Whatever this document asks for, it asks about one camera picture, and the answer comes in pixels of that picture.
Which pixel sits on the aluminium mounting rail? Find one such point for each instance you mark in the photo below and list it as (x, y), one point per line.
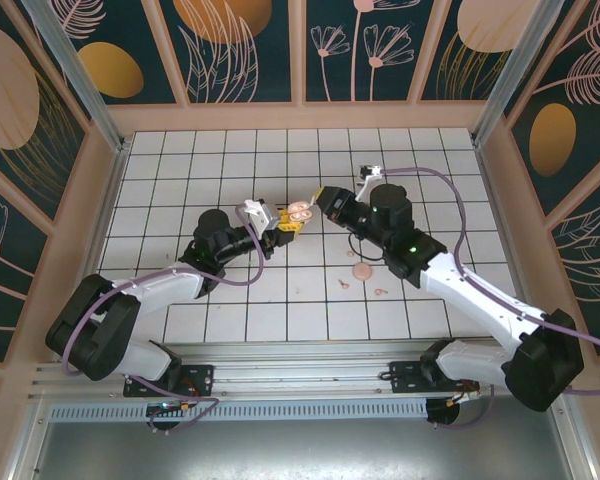
(300, 370)

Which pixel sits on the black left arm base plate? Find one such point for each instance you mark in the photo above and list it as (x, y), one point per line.
(200, 375)

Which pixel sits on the aluminium corner post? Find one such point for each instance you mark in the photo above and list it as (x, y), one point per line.
(80, 75)
(515, 65)

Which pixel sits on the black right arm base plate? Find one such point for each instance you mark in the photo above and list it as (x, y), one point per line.
(405, 375)

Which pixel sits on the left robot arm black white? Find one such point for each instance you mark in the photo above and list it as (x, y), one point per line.
(160, 287)

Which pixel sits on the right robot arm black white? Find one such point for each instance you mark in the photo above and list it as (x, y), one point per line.
(480, 300)

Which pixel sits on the round pink earbud case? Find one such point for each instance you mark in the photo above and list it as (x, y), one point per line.
(362, 271)

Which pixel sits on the grey metal sheet panel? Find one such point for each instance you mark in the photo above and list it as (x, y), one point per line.
(300, 450)

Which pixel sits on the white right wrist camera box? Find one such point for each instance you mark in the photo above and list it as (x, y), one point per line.
(367, 172)

